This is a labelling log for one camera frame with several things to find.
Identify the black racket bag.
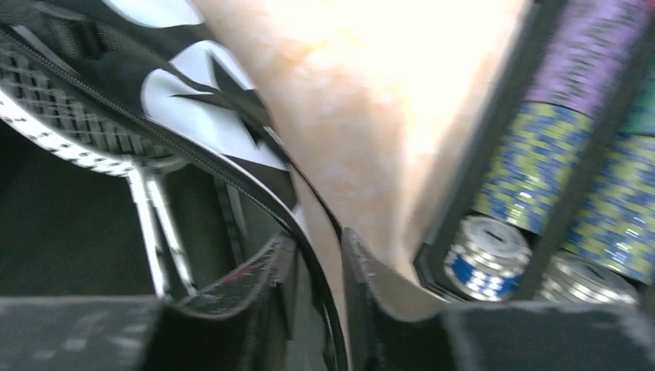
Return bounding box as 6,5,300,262
1,1,348,370

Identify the black poker chip case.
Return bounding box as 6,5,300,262
414,1,654,301

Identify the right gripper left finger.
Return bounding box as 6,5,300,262
1,233,297,370

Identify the white badminton racket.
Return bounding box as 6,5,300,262
1,44,198,299

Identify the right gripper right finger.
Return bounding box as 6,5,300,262
341,228,654,370

